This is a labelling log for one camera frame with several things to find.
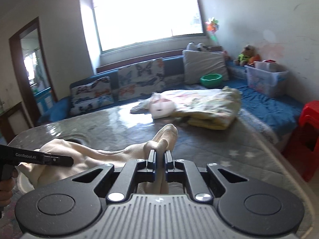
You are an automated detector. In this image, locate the red plastic stool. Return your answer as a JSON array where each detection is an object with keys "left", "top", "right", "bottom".
[{"left": 282, "top": 101, "right": 319, "bottom": 183}]

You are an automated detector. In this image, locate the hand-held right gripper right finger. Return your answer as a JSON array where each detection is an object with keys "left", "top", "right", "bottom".
[{"left": 163, "top": 150, "right": 250, "bottom": 202}]

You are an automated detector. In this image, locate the window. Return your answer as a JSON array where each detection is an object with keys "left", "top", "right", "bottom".
[{"left": 91, "top": 0, "right": 207, "bottom": 53}]

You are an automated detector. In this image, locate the white plastic container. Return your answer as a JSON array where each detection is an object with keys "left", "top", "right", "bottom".
[{"left": 254, "top": 61, "right": 271, "bottom": 70}]

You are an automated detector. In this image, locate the low butterfly print cushion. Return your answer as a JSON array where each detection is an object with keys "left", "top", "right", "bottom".
[{"left": 70, "top": 77, "right": 115, "bottom": 116}]

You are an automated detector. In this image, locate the brown teddy bear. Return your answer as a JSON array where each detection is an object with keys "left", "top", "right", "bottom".
[{"left": 237, "top": 45, "right": 257, "bottom": 67}]

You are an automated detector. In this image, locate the black and white plush toy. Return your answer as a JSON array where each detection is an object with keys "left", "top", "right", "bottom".
[{"left": 187, "top": 42, "right": 210, "bottom": 53}]

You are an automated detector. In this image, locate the tall butterfly print cushion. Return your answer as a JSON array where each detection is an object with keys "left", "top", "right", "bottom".
[{"left": 117, "top": 58, "right": 165, "bottom": 102}]

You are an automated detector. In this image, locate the grey pillow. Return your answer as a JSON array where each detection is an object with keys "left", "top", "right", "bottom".
[{"left": 182, "top": 50, "right": 230, "bottom": 85}]

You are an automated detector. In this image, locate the cream sweater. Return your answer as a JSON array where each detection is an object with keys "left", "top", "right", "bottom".
[{"left": 17, "top": 123, "right": 178, "bottom": 195}]

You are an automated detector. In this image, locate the colourful pinwheel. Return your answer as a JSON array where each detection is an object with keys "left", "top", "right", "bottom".
[{"left": 205, "top": 17, "right": 221, "bottom": 47}]

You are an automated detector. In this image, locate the green plastic bowl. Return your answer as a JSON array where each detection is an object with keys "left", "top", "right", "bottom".
[{"left": 200, "top": 73, "right": 223, "bottom": 88}]

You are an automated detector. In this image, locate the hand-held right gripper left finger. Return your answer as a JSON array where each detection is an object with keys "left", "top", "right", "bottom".
[{"left": 72, "top": 149, "right": 158, "bottom": 202}]

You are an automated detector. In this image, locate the clear plastic storage box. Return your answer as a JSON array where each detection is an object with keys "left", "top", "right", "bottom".
[{"left": 244, "top": 61, "right": 289, "bottom": 98}]

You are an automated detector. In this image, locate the blue sofa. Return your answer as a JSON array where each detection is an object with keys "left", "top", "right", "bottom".
[{"left": 48, "top": 55, "right": 306, "bottom": 145}]

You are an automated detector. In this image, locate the person's left hand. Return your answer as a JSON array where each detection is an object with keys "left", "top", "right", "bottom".
[{"left": 0, "top": 168, "right": 19, "bottom": 208}]

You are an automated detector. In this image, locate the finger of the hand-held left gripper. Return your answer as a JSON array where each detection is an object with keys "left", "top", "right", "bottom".
[{"left": 43, "top": 154, "right": 74, "bottom": 167}]

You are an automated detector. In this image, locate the folded yellow blanket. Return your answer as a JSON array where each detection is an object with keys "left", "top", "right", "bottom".
[{"left": 163, "top": 86, "right": 242, "bottom": 130}]

